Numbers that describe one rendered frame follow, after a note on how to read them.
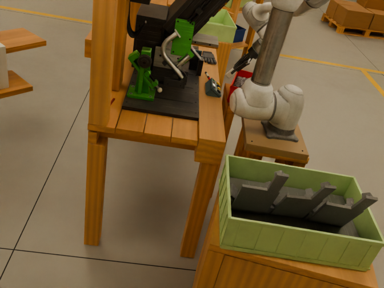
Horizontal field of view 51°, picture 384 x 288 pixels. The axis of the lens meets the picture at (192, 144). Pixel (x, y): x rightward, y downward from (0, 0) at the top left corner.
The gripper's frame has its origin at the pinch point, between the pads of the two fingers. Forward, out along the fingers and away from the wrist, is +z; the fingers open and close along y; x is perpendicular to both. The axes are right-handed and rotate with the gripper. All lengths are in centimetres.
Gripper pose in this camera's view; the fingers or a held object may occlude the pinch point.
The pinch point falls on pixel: (231, 72)
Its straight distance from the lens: 252.5
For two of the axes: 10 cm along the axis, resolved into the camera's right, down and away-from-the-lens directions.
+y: 0.1, -5.6, 8.3
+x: -7.1, -5.9, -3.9
